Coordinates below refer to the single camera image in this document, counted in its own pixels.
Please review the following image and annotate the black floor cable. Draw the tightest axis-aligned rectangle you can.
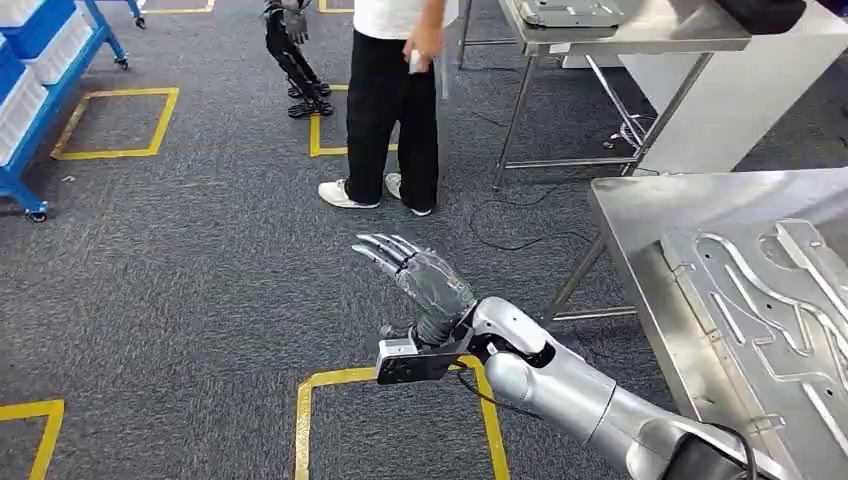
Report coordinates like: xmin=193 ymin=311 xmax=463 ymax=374
xmin=466 ymin=168 xmax=658 ymax=254

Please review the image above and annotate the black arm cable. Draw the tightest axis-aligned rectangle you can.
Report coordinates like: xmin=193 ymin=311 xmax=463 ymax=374
xmin=453 ymin=362 xmax=546 ymax=423

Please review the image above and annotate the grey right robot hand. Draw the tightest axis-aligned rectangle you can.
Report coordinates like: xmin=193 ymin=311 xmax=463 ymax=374
xmin=350 ymin=231 xmax=479 ymax=349

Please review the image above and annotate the white storage bin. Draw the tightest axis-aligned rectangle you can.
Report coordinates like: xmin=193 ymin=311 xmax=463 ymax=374
xmin=23 ymin=9 xmax=95 ymax=87
xmin=0 ymin=64 xmax=50 ymax=168

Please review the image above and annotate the stamped metal panel tray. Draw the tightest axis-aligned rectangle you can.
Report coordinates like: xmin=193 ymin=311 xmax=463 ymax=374
xmin=660 ymin=217 xmax=848 ymax=480

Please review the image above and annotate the grey metal part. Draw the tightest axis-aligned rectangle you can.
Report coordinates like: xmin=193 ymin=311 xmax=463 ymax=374
xmin=517 ymin=0 xmax=628 ymax=30

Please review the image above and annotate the steel frame table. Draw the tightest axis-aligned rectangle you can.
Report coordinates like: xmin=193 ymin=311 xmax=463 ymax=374
xmin=456 ymin=0 xmax=757 ymax=191

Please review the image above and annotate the blue storage bin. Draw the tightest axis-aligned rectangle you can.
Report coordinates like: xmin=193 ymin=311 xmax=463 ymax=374
xmin=0 ymin=0 xmax=78 ymax=62

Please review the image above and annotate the blue rack with bins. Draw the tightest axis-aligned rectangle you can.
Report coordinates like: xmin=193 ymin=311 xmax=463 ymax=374
xmin=0 ymin=0 xmax=144 ymax=224

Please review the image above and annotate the black humanoid robot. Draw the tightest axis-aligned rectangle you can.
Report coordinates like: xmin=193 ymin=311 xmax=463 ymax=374
xmin=260 ymin=0 xmax=335 ymax=121

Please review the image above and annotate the person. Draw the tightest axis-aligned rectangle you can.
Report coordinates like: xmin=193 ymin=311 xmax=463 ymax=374
xmin=317 ymin=0 xmax=460 ymax=219

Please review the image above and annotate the steel bench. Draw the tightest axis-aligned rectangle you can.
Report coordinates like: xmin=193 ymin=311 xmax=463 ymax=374
xmin=539 ymin=166 xmax=848 ymax=480

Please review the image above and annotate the coiled floor cable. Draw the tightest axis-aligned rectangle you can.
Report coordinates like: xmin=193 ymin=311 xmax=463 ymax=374
xmin=600 ymin=113 xmax=658 ymax=152

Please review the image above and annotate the white cabinet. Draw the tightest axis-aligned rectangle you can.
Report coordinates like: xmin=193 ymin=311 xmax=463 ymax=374
xmin=618 ymin=0 xmax=848 ymax=178

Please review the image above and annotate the black rounded object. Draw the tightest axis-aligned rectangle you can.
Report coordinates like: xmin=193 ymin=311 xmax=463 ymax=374
xmin=711 ymin=0 xmax=809 ymax=36

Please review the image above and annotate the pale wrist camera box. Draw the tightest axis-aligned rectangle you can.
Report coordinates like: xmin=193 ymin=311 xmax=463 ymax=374
xmin=374 ymin=335 xmax=472 ymax=388

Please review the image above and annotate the person's hand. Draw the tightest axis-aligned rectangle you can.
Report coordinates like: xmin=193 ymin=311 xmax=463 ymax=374
xmin=401 ymin=25 xmax=446 ymax=69

